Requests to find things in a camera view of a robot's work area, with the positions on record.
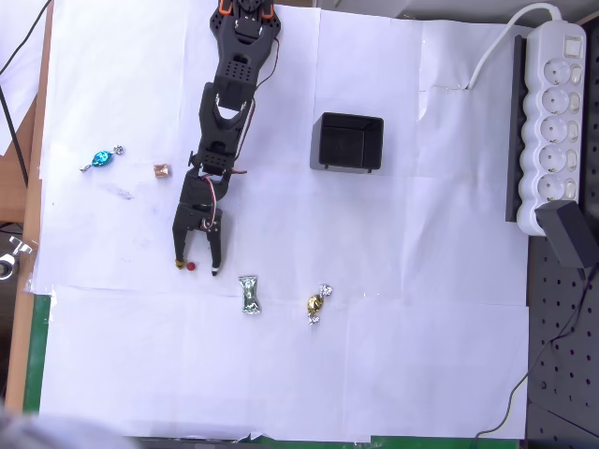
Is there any gold foil wrapped candy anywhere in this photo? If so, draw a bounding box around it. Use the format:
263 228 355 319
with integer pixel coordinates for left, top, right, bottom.
306 282 334 326

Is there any thin black adapter cable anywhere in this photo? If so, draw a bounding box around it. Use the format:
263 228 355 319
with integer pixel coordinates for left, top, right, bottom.
472 266 599 443

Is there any black power adapter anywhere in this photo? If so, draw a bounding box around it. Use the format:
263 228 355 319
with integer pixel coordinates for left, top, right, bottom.
534 200 594 270

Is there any metal clamp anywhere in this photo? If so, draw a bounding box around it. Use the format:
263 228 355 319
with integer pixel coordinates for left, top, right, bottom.
0 236 37 282

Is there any black pegboard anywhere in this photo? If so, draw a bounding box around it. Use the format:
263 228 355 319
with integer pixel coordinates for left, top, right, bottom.
526 233 599 449

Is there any white power strip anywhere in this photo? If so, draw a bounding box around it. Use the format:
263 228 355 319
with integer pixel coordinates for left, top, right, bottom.
516 22 588 236

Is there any arm servo wire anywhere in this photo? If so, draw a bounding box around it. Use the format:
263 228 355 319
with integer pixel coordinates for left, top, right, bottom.
231 36 282 178

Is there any black square container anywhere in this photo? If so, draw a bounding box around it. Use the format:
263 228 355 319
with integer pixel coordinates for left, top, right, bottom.
309 110 386 176

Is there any white paper table cover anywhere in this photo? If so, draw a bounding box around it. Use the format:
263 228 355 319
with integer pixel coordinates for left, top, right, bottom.
30 0 533 443

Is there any green silver candy packet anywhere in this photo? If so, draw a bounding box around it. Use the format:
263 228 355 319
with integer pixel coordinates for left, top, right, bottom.
238 275 262 316

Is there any blurred grey object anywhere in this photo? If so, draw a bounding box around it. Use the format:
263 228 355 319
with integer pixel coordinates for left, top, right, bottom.
0 401 137 449

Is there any white power strip cable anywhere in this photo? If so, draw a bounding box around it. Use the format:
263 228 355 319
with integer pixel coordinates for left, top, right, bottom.
467 2 565 91

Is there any blue foil wrapped candy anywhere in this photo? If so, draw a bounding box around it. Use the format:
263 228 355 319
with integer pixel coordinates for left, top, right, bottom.
79 145 125 175

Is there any black rail under power strip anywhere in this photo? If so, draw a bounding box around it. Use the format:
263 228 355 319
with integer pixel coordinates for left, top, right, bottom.
504 35 530 224

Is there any gripper servo wire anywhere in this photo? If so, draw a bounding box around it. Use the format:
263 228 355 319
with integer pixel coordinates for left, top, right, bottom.
198 173 222 231

